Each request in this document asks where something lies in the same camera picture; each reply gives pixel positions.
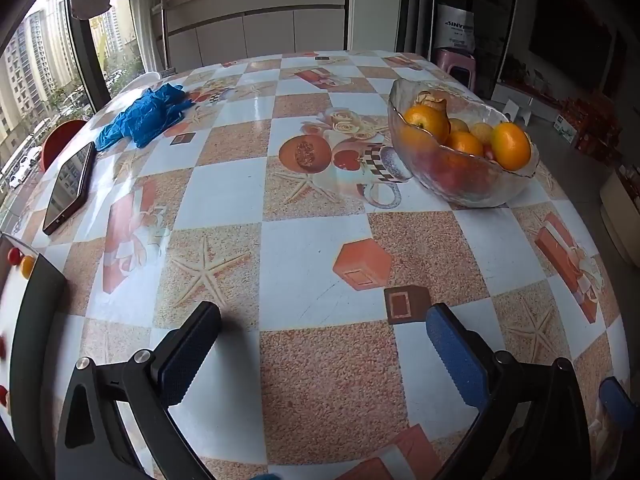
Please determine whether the small white step stool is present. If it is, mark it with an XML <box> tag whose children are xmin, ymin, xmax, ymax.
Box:
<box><xmin>501</xmin><ymin>99</ymin><xmax>533</xmax><ymax>126</ymax></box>

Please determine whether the stack of red cartons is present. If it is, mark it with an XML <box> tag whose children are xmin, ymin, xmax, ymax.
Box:
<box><xmin>552</xmin><ymin>92</ymin><xmax>626</xmax><ymax>161</ymax></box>

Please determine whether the clear glass bowl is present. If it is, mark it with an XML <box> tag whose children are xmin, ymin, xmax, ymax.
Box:
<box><xmin>388</xmin><ymin>77</ymin><xmax>540</xmax><ymax>208</ymax></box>

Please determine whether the pile of blue gloves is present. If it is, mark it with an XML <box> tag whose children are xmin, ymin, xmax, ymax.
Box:
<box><xmin>95</xmin><ymin>83</ymin><xmax>193</xmax><ymax>152</ymax></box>

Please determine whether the beige round seat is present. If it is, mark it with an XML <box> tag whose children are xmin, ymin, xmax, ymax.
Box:
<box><xmin>599</xmin><ymin>167</ymin><xmax>640</xmax><ymax>268</ymax></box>

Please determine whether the white tray dark rim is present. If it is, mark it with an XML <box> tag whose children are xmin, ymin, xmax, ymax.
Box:
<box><xmin>0</xmin><ymin>232</ymin><xmax>67</xmax><ymax>461</ymax></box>

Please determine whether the pink plastic stool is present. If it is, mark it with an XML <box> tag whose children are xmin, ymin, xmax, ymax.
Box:
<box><xmin>432</xmin><ymin>46</ymin><xmax>477</xmax><ymax>92</ymax></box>

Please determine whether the white curtain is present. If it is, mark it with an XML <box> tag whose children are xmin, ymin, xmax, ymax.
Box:
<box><xmin>127</xmin><ymin>0</ymin><xmax>168</xmax><ymax>73</ymax></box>

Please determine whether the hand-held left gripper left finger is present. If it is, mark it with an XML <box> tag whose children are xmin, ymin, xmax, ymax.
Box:
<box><xmin>54</xmin><ymin>301</ymin><xmax>222</xmax><ymax>480</ymax></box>

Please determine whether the black smartphone red case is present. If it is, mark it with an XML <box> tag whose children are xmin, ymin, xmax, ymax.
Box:
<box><xmin>42</xmin><ymin>141</ymin><xmax>97</xmax><ymax>236</ymax></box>

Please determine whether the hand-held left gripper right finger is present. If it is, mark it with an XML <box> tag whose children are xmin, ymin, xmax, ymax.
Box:
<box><xmin>425</xmin><ymin>303</ymin><xmax>593</xmax><ymax>480</ymax></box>

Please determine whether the white printed bag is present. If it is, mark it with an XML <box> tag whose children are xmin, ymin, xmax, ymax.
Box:
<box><xmin>436</xmin><ymin>4</ymin><xmax>476</xmax><ymax>53</ymax></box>

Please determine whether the white counter cabinet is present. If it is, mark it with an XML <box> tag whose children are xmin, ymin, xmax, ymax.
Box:
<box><xmin>150</xmin><ymin>0</ymin><xmax>352</xmax><ymax>73</ymax></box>

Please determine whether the red plastic chair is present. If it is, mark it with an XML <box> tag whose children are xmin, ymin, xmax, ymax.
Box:
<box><xmin>40</xmin><ymin>120</ymin><xmax>90</xmax><ymax>172</ymax></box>

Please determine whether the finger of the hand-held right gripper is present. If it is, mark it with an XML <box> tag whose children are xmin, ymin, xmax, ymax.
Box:
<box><xmin>598</xmin><ymin>376</ymin><xmax>640</xmax><ymax>433</ymax></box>

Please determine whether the black wall television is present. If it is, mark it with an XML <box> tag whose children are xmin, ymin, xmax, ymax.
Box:
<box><xmin>529</xmin><ymin>0</ymin><xmax>615</xmax><ymax>95</ymax></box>

